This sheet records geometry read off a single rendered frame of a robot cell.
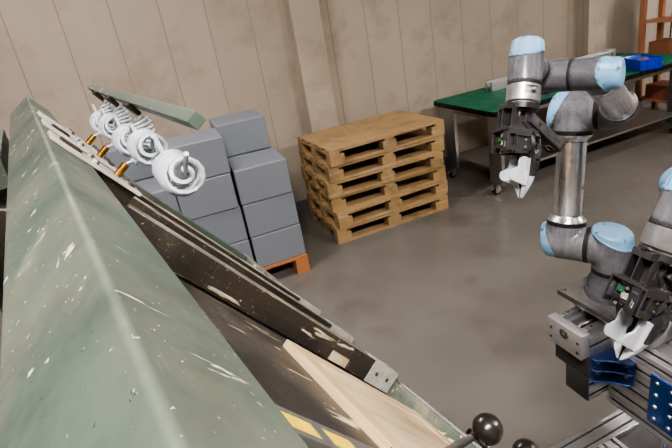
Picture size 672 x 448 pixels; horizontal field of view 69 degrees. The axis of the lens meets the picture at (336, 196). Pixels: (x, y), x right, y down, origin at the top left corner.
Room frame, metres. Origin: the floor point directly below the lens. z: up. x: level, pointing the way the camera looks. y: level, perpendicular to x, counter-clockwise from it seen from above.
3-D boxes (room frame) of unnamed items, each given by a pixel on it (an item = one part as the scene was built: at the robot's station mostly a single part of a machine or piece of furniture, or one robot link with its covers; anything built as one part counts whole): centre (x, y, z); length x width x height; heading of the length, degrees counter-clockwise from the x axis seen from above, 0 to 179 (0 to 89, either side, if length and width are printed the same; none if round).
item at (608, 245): (1.31, -0.82, 1.20); 0.13 x 0.12 x 0.14; 48
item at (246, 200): (3.87, 1.08, 0.65); 1.30 x 0.87 x 1.29; 108
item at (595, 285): (1.31, -0.82, 1.09); 0.15 x 0.15 x 0.10
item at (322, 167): (4.64, -0.40, 0.45); 1.26 x 0.86 x 0.89; 109
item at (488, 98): (5.33, -2.76, 0.52); 2.88 x 1.14 x 1.04; 109
